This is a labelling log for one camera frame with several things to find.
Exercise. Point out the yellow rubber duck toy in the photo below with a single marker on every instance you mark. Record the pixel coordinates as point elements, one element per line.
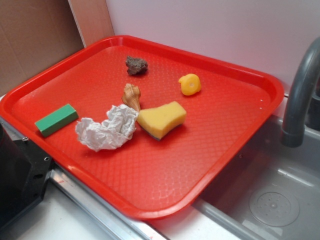
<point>190,84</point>

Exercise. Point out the green rectangular block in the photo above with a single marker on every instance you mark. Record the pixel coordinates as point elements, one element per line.
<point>56,120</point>

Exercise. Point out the red plastic tray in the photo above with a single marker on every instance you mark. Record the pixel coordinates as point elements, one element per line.
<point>146,178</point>

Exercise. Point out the grey plastic sink basin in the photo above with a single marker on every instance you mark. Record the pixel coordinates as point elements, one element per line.
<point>268,191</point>

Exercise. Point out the yellow sponge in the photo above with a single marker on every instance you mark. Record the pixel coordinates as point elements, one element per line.
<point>159,121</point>

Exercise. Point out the brown cardboard panel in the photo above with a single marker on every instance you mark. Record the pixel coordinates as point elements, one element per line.
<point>34,35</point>

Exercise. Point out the crumpled white paper towel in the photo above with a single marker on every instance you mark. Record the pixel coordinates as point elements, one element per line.
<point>110,134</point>

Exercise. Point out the brown striped seashell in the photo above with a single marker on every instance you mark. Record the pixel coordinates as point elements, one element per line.
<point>131,96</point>

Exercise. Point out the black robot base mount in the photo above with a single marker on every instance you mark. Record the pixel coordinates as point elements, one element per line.
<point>24,172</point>

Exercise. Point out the grey curved faucet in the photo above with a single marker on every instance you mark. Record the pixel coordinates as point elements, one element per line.
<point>303,104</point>

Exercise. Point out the dark grey rock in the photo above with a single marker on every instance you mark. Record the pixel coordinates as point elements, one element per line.
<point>136,66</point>

